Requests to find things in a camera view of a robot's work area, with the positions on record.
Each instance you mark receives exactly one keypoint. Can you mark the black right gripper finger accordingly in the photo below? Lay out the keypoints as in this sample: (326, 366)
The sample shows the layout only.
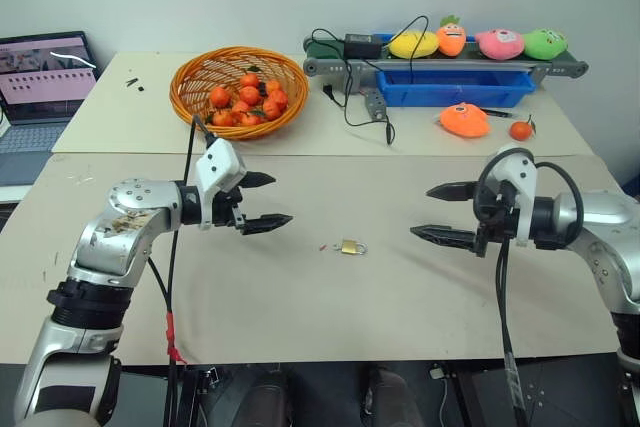
(445, 236)
(452, 193)

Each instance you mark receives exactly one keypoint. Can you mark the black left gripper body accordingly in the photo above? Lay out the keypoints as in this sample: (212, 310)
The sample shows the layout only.
(227, 209)

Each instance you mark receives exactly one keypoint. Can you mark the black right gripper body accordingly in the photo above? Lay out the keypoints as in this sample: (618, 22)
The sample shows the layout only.
(492, 227)

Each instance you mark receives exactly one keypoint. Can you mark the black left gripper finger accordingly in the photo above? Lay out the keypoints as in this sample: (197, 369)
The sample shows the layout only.
(259, 179)
(265, 223)

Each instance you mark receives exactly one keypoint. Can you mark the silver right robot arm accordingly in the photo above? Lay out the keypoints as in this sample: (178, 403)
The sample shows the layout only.
(607, 242)

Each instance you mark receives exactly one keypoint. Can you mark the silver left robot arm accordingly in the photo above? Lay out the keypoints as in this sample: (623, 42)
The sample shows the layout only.
(115, 242)

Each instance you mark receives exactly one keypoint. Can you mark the orange round plush toy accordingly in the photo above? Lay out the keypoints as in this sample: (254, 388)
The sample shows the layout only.
(465, 121)

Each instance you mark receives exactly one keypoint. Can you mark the brass padlock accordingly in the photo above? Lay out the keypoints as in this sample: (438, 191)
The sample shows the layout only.
(351, 247)

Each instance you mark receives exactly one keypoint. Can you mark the orange mandarin with stem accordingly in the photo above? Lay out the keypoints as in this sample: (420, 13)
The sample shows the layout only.
(520, 131)

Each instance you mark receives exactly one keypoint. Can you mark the blue plastic bin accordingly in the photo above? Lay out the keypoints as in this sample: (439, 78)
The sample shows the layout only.
(450, 89)

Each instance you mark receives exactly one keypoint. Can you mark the orange woven basket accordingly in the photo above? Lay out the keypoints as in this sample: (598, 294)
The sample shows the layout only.
(190, 82)

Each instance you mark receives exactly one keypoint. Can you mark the yellow plush toy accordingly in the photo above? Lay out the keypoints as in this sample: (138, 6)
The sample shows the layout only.
(414, 44)

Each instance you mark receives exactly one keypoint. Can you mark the orange carrot plush toy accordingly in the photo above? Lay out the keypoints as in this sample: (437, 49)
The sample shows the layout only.
(451, 39)

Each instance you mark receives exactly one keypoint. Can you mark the pink plush toy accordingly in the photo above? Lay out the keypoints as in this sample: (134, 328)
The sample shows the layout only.
(500, 44)

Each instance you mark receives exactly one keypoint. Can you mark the small black clip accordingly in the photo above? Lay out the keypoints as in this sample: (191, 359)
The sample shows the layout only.
(132, 82)

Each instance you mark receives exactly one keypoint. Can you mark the small grey conveyor belt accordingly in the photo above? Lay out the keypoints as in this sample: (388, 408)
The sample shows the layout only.
(555, 66)

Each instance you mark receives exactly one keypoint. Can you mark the black power adapter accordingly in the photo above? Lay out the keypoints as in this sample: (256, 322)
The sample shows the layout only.
(362, 44)

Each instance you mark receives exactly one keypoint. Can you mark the green plush toy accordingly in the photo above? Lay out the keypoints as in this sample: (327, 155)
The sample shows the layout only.
(545, 44)

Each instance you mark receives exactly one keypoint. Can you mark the open laptop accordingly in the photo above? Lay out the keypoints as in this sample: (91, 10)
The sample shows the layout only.
(40, 77)

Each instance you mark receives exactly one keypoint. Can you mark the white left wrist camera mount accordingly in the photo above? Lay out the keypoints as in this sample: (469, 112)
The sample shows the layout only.
(220, 159)

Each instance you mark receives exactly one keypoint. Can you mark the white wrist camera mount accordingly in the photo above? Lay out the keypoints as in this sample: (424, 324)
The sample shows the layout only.
(220, 159)
(525, 172)

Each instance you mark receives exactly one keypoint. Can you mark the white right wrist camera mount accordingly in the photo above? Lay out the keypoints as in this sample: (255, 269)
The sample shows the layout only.
(525, 172)

